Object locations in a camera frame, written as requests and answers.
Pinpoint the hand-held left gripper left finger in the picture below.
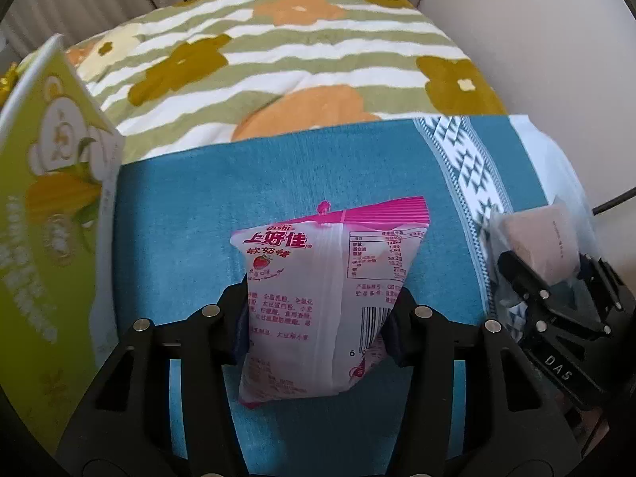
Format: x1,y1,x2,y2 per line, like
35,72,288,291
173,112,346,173
57,283,250,477

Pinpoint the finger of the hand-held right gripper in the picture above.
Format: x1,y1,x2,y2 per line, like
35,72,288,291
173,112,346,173
578,254,636,316
497,250,553,306

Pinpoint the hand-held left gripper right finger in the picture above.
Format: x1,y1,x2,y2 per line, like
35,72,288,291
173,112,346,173
382,288,583,477

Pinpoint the clear bag with pink block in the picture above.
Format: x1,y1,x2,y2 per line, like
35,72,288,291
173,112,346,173
489,199,592,319

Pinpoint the pink white snack packet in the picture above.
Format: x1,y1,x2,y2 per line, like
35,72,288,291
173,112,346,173
231,196,430,408

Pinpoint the green cardboard box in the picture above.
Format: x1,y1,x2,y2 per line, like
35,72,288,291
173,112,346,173
0,35,125,438

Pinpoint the white foam sheet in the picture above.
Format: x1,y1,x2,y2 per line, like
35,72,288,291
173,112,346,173
512,114,597,259

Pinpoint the blue patterned cloth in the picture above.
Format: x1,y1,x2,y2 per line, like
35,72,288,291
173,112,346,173
94,114,592,477

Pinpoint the floral striped blanket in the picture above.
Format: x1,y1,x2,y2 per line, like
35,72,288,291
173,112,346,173
64,0,508,165

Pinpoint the black cable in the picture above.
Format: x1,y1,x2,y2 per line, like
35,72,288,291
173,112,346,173
593,186,636,215

